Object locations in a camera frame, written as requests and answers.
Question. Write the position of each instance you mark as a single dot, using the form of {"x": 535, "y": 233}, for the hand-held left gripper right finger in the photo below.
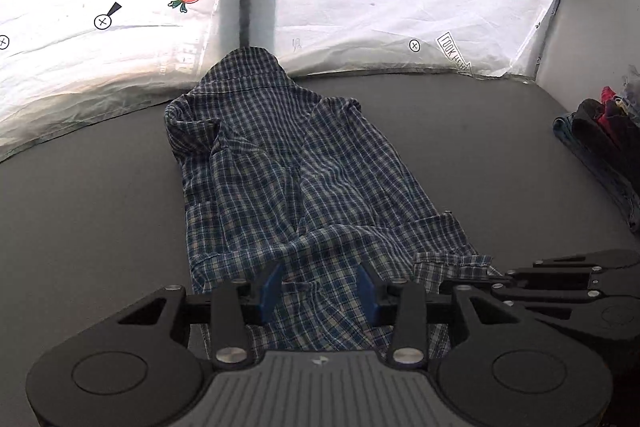
{"x": 367, "y": 294}

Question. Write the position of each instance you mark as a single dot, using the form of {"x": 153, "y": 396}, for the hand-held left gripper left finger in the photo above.
{"x": 270, "y": 294}

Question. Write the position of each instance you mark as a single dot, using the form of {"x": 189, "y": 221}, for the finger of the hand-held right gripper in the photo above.
{"x": 575, "y": 278}
{"x": 540, "y": 294}

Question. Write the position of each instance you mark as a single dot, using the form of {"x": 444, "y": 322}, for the blue plaid shirt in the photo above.
{"x": 300, "y": 157}

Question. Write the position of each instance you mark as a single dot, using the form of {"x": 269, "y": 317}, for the blue denim garment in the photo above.
{"x": 590, "y": 157}

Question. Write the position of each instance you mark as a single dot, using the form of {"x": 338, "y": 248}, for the red garment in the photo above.
{"x": 611, "y": 104}

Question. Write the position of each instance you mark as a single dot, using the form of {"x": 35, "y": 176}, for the grey garment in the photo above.
{"x": 631, "y": 87}

